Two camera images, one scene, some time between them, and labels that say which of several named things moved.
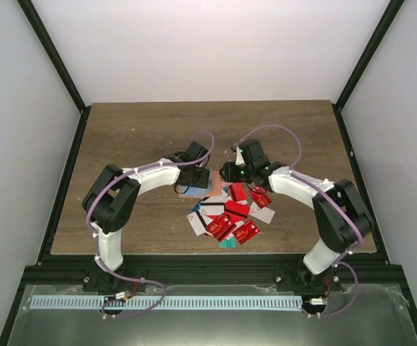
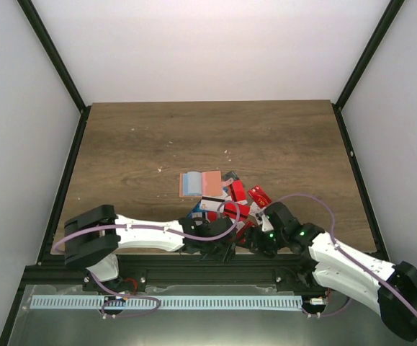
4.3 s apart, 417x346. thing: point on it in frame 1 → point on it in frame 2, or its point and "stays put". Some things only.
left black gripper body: (196, 181) → (216, 253)
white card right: (263, 214) stays put
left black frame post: (39, 27) stays put
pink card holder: (215, 187) stays put
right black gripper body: (236, 176) → (267, 246)
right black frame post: (388, 16) stays put
